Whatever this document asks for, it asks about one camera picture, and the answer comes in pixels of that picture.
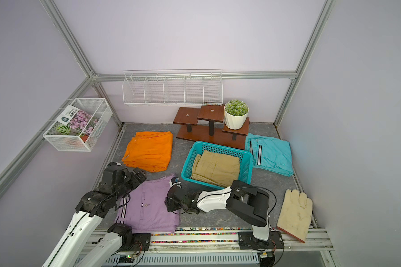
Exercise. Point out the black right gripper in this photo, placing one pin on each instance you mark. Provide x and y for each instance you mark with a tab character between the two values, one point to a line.
169	203

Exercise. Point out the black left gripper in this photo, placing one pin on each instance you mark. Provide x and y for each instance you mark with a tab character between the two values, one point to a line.
131	176

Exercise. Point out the purple pants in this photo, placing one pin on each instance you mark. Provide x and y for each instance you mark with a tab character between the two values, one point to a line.
145	210

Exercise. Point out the orange pants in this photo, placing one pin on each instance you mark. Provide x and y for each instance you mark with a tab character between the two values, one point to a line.
149	150

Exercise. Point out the teal plastic basket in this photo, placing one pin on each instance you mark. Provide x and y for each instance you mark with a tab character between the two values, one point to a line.
245	160

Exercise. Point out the beige pants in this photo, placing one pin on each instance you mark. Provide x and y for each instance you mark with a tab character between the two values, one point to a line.
215	169

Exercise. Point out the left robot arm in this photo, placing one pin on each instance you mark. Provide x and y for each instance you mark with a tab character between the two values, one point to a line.
89	213

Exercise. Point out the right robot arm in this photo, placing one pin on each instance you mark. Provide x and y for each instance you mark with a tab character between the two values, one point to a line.
249	203

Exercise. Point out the folded teal pants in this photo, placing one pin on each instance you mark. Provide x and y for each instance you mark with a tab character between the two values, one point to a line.
270	154

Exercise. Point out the purple flowers in pot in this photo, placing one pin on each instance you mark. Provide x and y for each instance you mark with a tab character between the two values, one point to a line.
83	125

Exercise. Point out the brown wooden tiered stand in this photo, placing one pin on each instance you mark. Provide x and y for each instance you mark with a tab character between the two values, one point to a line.
207	124

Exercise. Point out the white card with label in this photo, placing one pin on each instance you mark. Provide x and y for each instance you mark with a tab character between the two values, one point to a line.
67	115

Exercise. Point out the white pot with green plant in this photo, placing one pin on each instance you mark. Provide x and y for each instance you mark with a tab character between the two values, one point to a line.
236	112

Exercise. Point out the beige work glove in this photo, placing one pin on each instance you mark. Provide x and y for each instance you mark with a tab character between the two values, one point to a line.
296	214

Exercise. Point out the aluminium rail frame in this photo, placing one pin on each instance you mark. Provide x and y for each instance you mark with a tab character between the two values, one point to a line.
211	246

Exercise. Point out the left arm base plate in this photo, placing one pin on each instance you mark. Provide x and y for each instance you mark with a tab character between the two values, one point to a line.
138	241

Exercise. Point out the white wire wall basket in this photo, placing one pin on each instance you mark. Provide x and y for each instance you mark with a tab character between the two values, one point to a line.
59	135

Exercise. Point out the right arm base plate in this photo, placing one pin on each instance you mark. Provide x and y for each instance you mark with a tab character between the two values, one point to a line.
247	241

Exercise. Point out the white wire wall shelf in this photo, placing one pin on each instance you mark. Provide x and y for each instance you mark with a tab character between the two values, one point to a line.
173	87

